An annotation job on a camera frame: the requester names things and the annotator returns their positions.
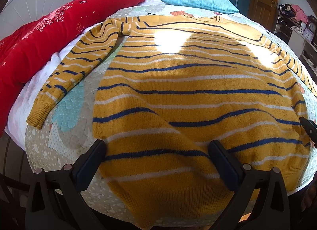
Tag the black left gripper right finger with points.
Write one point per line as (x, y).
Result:
(260, 198)

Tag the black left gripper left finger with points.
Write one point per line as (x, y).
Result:
(55, 200)

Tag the yellow striped knit sweater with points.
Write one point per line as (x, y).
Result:
(198, 101)

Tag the heart patterned quilted bedspread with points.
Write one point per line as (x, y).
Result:
(69, 130)

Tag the white bed sheet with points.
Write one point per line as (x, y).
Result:
(16, 124)

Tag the purple alarm clock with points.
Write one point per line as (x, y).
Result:
(308, 35)

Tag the white shelf unit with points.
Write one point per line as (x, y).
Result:
(291, 32)

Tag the black ornate clock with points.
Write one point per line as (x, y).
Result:
(312, 24)

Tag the pink cloth on shelf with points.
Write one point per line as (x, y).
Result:
(299, 14)

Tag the long red pillow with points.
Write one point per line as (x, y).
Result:
(29, 48)

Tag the white bed headboard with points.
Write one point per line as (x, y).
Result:
(20, 12)

